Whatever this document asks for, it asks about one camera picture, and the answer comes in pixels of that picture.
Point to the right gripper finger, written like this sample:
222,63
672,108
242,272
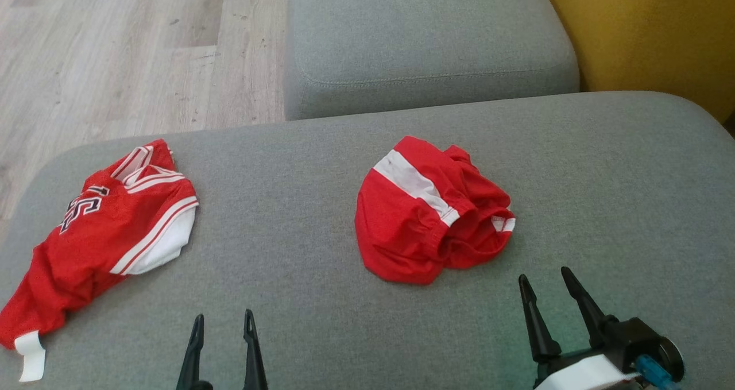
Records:
587,312
537,327

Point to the red basketball jersey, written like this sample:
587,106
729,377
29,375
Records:
97,235

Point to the yellow cushion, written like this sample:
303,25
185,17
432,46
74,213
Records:
654,34

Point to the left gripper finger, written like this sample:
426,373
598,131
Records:
192,355
253,355

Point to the grey sofa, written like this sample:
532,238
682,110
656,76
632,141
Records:
298,275

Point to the grey sofa cushion with seam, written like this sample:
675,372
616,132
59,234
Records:
425,34

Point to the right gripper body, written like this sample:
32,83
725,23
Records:
631,344

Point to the red shorts with white stripe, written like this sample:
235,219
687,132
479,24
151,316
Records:
402,235

